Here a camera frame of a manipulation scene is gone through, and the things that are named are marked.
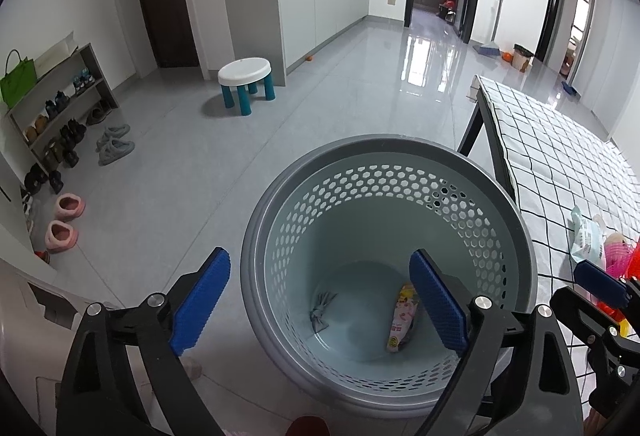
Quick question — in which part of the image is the broom with blue dustpan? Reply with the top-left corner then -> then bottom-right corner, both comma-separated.
474,0 -> 506,56

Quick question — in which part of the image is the white checked tablecloth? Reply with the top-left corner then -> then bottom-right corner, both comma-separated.
475,75 -> 640,422

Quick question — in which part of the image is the pink snack packet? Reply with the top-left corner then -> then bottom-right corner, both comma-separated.
385,283 -> 418,352

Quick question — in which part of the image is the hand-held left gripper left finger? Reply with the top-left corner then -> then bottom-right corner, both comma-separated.
56,246 -> 232,436

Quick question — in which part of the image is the pink fuzzy slipper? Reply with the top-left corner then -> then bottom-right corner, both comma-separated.
54,195 -> 86,219
45,219 -> 79,253

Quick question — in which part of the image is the grey perforated plastic basket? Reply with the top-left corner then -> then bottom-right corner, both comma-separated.
240,135 -> 540,419

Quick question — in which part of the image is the white paper bag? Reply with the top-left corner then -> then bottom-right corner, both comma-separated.
32,32 -> 80,77

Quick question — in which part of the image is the wicker waste bin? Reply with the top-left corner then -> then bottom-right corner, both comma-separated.
512,44 -> 535,74

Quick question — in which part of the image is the black bedroom door frame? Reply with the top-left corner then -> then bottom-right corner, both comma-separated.
542,0 -> 566,62

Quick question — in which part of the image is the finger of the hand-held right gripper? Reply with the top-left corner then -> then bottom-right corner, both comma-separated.
550,286 -> 626,368
573,260 -> 632,309

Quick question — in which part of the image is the black metal table frame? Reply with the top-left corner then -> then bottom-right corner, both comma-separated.
456,84 -> 517,202

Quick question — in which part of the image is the light blue wipes packet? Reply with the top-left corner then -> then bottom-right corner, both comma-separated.
570,206 -> 608,274

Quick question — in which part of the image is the green tote bag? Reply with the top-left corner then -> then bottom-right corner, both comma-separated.
0,49 -> 38,109

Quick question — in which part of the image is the white and teal stool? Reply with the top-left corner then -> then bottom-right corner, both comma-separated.
217,58 -> 277,117

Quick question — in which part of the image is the grey knit shoe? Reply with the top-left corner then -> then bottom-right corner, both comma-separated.
96,123 -> 132,148
97,139 -> 137,167

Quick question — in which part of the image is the pink plastic shuttlecock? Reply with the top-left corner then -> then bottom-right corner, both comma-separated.
602,241 -> 636,278

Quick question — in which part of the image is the grey crumpled scrap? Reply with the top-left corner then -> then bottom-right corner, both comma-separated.
309,292 -> 338,333

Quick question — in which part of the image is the group of dark shoes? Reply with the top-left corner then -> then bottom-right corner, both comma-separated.
20,69 -> 113,197

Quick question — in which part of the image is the grey sideboard cabinet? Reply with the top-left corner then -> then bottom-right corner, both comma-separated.
219,0 -> 371,87

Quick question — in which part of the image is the grey shoe rack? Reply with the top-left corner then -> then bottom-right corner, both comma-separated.
6,43 -> 120,197

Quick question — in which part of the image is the dark red round object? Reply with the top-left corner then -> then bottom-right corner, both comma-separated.
287,416 -> 331,436

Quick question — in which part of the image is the red snack packet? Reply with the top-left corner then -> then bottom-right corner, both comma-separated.
621,239 -> 640,282

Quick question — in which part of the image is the white furniture piece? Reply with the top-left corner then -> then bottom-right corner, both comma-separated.
0,259 -> 126,436

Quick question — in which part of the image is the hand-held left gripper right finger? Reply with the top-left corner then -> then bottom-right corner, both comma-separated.
407,249 -> 586,436

